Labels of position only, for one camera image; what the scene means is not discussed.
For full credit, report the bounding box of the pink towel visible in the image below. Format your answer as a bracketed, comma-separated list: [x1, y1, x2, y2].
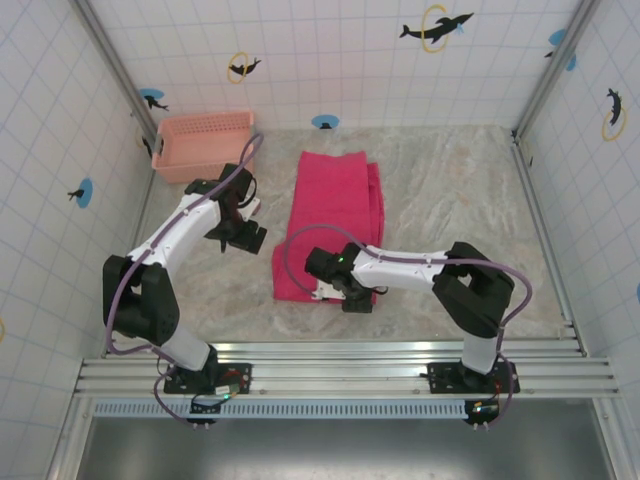
[271, 150, 387, 303]

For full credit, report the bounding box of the pink perforated plastic basket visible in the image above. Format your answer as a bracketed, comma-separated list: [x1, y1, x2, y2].
[151, 110, 257, 185]

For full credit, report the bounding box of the blue oval orca sticker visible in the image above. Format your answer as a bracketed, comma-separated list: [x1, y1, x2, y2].
[138, 87, 170, 113]

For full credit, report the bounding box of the blue oval diver sticker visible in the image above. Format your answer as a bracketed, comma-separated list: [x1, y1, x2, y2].
[66, 177, 95, 209]

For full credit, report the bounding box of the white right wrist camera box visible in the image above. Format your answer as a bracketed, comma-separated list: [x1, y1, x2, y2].
[310, 280, 346, 304]

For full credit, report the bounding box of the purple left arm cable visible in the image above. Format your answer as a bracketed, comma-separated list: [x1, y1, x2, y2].
[104, 131, 266, 357]

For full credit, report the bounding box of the aluminium mounting rail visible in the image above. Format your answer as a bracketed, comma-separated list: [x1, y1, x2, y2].
[73, 340, 621, 401]

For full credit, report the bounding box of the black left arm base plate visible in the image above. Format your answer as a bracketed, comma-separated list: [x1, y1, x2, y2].
[163, 360, 254, 397]

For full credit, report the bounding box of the white slotted cable duct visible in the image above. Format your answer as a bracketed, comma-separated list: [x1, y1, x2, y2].
[92, 399, 474, 420]

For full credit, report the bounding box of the small dolphin ring wall sticker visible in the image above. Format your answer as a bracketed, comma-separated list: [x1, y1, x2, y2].
[227, 49, 263, 84]

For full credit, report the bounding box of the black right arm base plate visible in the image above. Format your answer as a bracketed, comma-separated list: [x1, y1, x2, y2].
[426, 360, 522, 395]

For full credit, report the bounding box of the aluminium corner post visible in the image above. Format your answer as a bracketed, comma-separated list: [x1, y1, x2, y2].
[73, 0, 162, 134]
[513, 0, 602, 137]

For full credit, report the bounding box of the aluminium side rail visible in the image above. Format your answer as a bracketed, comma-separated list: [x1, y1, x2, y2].
[510, 128, 587, 357]

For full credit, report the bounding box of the large dolphin ring wall sticker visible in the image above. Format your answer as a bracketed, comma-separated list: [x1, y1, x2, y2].
[398, 3, 475, 54]

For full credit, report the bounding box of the blue patch wall sticker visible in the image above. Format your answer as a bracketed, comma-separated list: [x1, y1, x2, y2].
[543, 28, 579, 72]

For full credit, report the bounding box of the upright dolphin ring sticker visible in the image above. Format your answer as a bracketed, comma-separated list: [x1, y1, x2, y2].
[600, 87, 629, 143]

